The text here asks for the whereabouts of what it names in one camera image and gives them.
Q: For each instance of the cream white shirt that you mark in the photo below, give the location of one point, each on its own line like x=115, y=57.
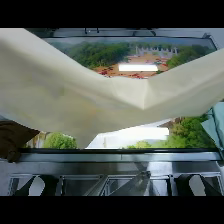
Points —
x=66, y=96

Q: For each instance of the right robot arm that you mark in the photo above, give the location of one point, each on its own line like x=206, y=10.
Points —
x=196, y=186

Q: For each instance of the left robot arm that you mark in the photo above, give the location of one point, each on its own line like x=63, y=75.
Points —
x=40, y=187

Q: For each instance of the brown garment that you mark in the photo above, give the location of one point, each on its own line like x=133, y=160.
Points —
x=11, y=138

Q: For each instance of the teal garment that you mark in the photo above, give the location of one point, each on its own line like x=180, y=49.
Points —
x=216, y=125

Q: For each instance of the silver frame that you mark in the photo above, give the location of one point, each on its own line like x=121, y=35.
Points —
x=116, y=166

